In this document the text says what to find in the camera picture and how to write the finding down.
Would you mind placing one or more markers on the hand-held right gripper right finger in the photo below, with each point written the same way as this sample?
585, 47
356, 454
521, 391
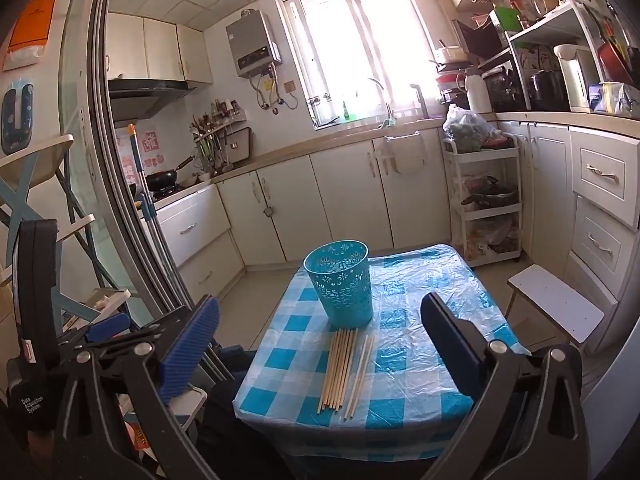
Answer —
450, 347

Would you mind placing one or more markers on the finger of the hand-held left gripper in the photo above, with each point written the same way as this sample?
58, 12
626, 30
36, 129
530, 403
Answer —
107, 326

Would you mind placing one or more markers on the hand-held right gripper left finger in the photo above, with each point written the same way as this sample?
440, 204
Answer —
190, 350

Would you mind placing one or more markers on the row of wooden chopsticks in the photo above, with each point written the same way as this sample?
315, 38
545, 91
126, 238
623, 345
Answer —
337, 370

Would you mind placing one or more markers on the teal cutout plastic basket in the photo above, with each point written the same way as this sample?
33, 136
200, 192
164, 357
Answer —
345, 295

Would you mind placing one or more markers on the person's dark trousers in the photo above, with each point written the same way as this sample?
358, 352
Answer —
220, 410

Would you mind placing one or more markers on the blue checked plastic tablecloth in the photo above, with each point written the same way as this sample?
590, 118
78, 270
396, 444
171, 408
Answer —
415, 285

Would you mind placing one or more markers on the red printed paper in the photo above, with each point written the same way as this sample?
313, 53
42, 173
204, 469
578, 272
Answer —
139, 437

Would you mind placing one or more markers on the white low stool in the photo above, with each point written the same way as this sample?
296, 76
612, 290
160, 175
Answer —
555, 302

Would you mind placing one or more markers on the plastic bags of food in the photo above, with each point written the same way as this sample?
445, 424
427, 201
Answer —
492, 237

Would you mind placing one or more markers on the cream cabinet with wide drawers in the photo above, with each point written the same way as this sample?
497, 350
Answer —
192, 230

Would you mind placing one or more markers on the blue broom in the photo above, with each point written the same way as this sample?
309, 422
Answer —
146, 207

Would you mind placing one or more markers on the gas stove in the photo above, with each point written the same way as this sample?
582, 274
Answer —
167, 191

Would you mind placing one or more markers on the wooden folding rack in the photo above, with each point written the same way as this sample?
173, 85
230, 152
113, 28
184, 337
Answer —
30, 160

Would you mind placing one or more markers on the black frying pan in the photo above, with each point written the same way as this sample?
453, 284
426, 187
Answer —
161, 178

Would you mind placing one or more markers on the lidded metal pot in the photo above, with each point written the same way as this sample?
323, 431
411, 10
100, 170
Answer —
492, 195

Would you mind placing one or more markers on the cream base cabinet with doors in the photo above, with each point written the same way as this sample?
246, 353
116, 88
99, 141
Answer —
340, 200

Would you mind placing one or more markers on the white tiered trolley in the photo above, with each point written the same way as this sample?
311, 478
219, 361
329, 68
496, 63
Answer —
492, 156

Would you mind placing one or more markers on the white hanging cloth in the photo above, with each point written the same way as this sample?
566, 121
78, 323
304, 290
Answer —
407, 152

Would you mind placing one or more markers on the cream cabinet with panelled drawers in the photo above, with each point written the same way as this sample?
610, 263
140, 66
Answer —
600, 200

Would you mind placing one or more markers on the plastic bag of greens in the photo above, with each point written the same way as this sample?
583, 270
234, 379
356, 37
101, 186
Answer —
467, 130

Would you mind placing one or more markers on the beige kitchen countertop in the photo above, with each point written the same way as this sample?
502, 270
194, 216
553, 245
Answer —
300, 152

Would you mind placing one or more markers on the range hood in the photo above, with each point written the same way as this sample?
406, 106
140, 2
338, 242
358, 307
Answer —
140, 97

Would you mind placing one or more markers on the metal sink faucet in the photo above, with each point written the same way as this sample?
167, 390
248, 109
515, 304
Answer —
421, 101

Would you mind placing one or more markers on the green bottle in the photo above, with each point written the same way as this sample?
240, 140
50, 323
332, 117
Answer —
345, 112

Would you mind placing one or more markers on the black toaster oven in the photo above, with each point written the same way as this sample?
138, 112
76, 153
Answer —
502, 87

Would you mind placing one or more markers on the black cooking pot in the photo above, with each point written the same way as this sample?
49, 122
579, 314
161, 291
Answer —
547, 91

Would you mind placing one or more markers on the orange paper notice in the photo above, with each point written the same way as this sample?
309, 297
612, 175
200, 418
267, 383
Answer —
32, 20

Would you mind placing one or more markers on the plastic wrapped container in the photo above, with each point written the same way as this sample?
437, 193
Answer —
617, 100

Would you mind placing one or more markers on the black box appliance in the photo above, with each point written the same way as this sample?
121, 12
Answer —
480, 37

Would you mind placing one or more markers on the kitchen window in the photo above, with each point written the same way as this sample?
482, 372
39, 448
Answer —
360, 45

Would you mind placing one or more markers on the grey gas water heater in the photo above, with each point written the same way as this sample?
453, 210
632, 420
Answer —
250, 40

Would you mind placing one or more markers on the red hanging pan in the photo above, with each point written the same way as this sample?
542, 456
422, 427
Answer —
612, 62

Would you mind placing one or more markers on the green box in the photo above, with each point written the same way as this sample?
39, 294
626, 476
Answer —
507, 19

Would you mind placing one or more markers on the white countertop shelf rack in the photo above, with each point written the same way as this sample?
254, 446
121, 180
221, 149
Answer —
550, 22

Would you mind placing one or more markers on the blue plastic wall hook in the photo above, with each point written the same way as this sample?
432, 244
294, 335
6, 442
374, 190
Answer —
10, 125

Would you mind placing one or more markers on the sliding door frame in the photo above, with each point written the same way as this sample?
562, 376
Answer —
95, 110

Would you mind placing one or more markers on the wall rack of kitchen utensils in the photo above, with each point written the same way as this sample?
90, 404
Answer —
212, 135

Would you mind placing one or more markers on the cream wall cabinets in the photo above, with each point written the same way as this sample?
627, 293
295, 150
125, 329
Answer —
160, 50

